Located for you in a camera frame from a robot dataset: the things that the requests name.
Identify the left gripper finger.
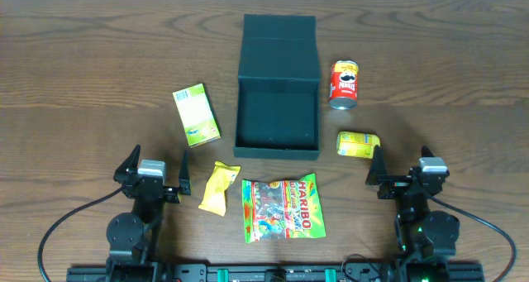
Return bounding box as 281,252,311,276
178,151,191,195
113,145,141,183

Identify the yellow Mentos bottle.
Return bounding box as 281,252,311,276
336,131,380,159

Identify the red Pringles can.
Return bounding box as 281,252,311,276
329,60,359,110

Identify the Haribo worms gummy bag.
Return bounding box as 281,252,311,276
242,174,326,243

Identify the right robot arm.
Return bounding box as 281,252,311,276
365,146,460,282

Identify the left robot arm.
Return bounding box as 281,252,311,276
105,145,191,282

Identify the yellow candy wrapper pack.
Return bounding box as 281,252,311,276
198,161,241,217

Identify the green snack carton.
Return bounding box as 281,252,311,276
173,84,221,147

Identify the black open gift box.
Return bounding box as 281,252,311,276
233,14,321,160

